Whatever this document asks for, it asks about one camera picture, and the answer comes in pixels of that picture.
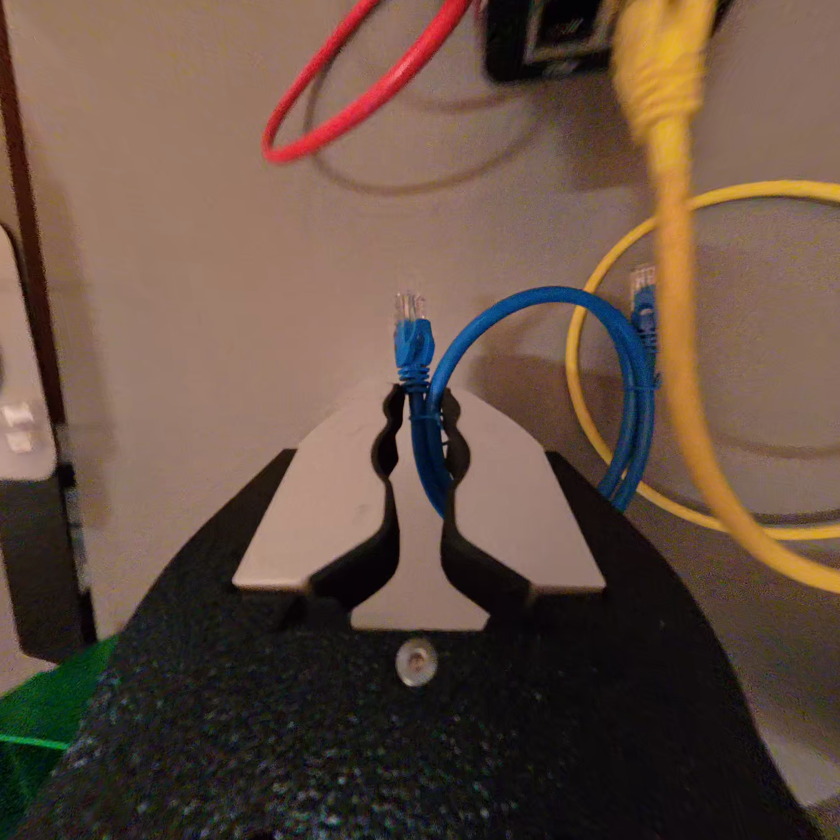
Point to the black ethernet splitter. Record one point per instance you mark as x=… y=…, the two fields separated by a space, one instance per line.
x=545 y=40

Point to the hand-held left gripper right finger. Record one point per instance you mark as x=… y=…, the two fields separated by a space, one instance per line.
x=525 y=519

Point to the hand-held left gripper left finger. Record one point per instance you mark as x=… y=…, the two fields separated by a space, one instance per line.
x=322 y=519

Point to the green plastic bin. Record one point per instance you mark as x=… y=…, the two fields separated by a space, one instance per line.
x=46 y=722

